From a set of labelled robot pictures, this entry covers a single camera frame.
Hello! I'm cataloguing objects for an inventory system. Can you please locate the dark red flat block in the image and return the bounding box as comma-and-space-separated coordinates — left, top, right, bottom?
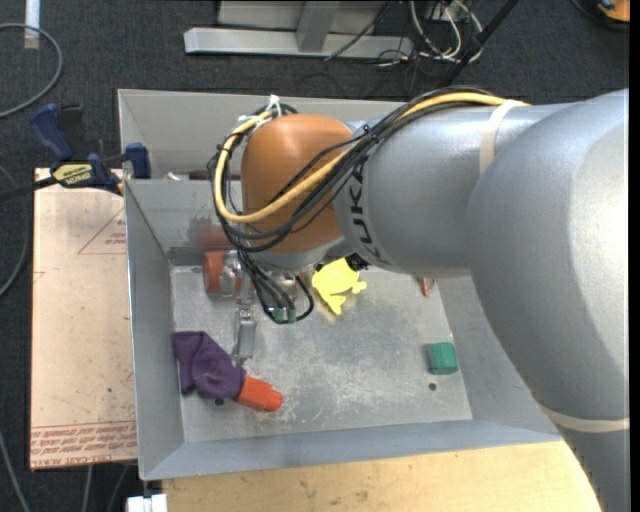
188, 169, 242, 182

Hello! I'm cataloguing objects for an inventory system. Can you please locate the green block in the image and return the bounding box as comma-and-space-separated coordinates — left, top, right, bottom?
425, 341, 460, 376

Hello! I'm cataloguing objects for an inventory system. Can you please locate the brown cardboard board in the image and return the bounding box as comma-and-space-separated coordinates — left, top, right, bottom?
29, 167, 139, 472

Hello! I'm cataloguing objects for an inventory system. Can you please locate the yellow toy animal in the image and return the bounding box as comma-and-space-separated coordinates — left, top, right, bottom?
310, 256, 368, 317

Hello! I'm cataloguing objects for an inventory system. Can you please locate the grey metal bin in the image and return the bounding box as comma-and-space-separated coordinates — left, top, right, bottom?
117, 88, 562, 482

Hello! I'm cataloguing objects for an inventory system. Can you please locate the orange plastic block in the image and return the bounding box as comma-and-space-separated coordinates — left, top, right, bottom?
233, 375, 285, 414

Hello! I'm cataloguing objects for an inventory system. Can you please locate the purple cloth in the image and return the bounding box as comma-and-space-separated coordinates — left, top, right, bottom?
171, 330, 248, 402

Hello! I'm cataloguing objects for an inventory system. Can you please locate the red-brown cylinder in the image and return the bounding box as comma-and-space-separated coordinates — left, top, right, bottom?
201, 249, 230, 295

